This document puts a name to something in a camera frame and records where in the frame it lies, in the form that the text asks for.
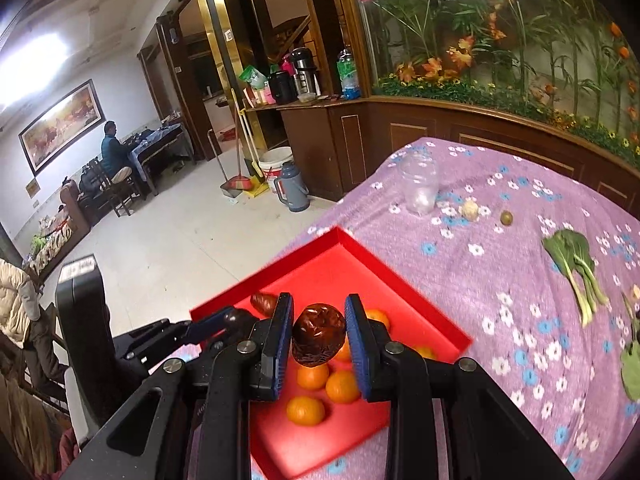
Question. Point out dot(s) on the bok choy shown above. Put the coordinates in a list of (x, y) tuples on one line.
[(575, 265)]

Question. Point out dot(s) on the green plastic bottle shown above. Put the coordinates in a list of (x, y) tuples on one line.
[(348, 77)]

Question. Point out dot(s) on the dark purple date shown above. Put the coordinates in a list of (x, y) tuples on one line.
[(236, 317)]

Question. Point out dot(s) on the glass artificial flower display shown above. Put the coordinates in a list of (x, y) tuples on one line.
[(500, 25)]

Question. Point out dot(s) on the green leaf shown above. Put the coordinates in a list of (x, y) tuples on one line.
[(631, 365)]

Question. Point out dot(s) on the grey thermos jug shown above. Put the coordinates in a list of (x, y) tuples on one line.
[(292, 185)]

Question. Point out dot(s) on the purple floral tablecloth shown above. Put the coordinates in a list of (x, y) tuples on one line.
[(475, 285)]

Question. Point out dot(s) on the small green fruit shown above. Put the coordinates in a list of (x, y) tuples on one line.
[(506, 217)]

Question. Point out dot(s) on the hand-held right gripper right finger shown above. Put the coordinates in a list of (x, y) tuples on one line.
[(356, 347)]

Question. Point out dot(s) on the brown wooden cabinet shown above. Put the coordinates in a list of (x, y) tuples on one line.
[(325, 145)]

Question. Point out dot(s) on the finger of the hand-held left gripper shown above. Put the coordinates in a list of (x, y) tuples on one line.
[(210, 325), (165, 355)]

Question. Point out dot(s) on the broom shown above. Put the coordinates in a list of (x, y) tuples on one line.
[(241, 135)]

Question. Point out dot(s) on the black jar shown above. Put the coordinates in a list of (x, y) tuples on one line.
[(281, 85)]

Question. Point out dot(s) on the cluttered dining table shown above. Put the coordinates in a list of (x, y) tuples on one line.
[(157, 142)]

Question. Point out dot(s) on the wooden sofa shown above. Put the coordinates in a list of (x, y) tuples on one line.
[(67, 215)]

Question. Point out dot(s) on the beige padded jacket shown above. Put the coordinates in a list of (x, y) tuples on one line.
[(20, 290)]

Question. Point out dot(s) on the green bag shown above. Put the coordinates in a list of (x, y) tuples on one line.
[(252, 77)]

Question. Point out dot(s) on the black steel thermos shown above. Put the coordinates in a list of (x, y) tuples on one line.
[(304, 72)]

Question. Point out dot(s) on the wooden chair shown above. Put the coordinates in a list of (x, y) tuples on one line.
[(117, 192)]

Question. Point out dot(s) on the clear plastic cup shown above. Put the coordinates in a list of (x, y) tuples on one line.
[(420, 185)]

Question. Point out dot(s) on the white plastic bucket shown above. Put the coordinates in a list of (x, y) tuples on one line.
[(274, 162)]

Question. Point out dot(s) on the metal dustpan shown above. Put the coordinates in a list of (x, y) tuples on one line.
[(232, 187)]

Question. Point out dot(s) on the pink bottle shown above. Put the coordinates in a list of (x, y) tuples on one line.
[(285, 65)]

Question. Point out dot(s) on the framed wall painting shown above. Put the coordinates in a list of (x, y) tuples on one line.
[(60, 125)]

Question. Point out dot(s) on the orange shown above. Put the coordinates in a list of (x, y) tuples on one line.
[(305, 410), (312, 376), (342, 352), (376, 317), (342, 386)]

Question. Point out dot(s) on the large red date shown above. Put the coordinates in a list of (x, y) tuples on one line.
[(262, 302)]

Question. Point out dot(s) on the wrinkled red date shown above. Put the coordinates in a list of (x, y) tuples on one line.
[(318, 335)]

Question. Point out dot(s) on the red cardboard box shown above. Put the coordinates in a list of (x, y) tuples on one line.
[(320, 270)]

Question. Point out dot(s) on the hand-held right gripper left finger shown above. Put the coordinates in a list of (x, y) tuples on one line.
[(282, 345)]

